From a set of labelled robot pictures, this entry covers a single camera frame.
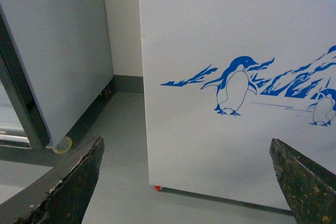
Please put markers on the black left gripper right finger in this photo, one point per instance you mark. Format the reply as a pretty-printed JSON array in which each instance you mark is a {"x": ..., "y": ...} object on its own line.
[{"x": 309, "y": 188}]

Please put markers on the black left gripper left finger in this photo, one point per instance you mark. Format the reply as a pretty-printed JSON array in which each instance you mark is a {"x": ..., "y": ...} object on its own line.
[{"x": 63, "y": 194}]

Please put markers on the grey upright display fridge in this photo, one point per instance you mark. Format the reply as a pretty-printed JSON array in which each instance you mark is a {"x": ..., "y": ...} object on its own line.
[{"x": 64, "y": 49}]

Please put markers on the white chest freezer blue rim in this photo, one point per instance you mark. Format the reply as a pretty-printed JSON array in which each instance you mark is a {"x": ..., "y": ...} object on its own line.
[{"x": 222, "y": 78}]

